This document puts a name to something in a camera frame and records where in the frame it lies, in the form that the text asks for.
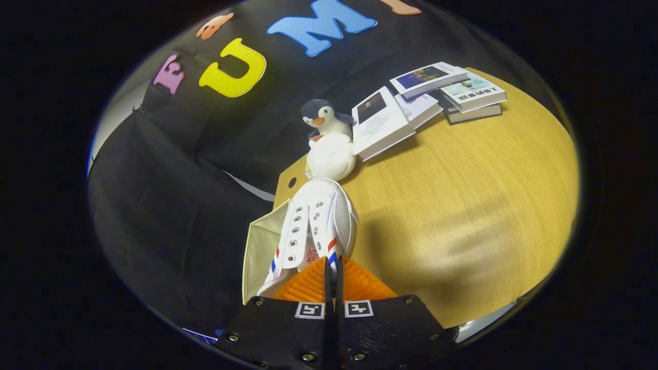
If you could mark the dark grey book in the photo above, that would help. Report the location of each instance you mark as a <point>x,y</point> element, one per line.
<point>475,114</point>

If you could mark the black backdrop cloth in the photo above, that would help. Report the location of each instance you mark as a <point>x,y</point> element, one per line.
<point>169,205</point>

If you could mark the white book with dark picture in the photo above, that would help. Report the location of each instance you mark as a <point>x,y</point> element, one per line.
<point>383,128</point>

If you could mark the book with blue cover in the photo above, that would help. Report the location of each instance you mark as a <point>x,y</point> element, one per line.
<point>429,77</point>

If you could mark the plain white book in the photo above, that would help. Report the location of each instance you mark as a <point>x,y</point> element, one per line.
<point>421,109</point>

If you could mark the white shoe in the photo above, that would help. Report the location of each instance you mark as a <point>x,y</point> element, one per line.
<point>318,216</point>

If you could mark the penguin plush toy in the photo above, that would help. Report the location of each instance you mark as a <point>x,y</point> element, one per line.
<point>324,118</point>

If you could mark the white plush toy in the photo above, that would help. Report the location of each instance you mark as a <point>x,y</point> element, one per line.
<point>331,156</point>

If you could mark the grey fabric storage box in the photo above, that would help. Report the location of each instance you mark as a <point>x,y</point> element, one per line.
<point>259,257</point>

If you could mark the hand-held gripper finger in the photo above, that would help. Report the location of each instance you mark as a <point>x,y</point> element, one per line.
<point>339,288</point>
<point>327,288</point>

